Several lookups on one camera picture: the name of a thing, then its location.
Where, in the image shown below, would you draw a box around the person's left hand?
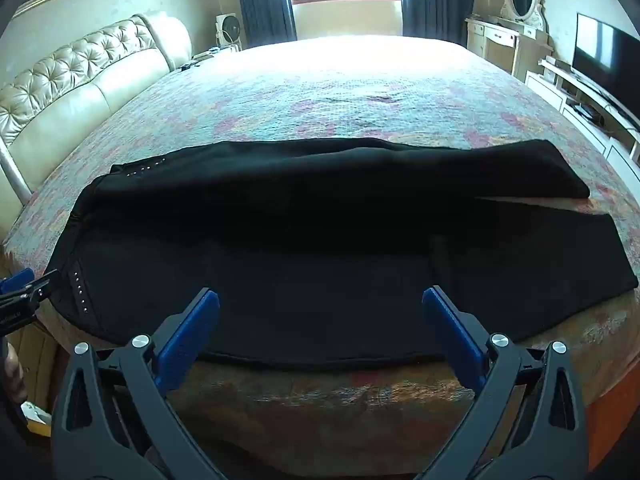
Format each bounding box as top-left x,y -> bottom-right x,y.
0,345 -> 28,406

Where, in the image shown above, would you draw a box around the white television cabinet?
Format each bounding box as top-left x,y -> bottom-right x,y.
525,57 -> 640,181

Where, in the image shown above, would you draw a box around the yellow and white box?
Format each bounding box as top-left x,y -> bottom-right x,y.
22,400 -> 53,436

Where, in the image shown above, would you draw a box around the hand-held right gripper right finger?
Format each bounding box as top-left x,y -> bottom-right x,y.
421,286 -> 593,480

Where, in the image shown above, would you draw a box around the white desk fan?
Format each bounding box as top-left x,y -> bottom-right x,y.
216,14 -> 241,51

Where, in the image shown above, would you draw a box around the cream nightstand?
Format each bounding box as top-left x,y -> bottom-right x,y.
180,45 -> 241,72

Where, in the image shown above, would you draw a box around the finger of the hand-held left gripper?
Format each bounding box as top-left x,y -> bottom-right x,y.
0,268 -> 36,295
0,270 -> 61,311

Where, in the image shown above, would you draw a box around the black flat screen television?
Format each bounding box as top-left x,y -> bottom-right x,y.
571,12 -> 640,118

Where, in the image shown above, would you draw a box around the floral quilted bedspread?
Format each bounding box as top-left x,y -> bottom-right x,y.
2,35 -> 640,480

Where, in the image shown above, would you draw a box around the black pants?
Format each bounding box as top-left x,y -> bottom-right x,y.
50,138 -> 638,373

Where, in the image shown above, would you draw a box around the cream tufted leather headboard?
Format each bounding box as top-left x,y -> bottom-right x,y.
0,10 -> 193,206

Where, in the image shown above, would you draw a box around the cream dressing table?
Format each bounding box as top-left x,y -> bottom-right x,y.
465,16 -> 553,83

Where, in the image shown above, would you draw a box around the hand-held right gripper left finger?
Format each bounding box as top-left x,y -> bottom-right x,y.
50,287 -> 228,480

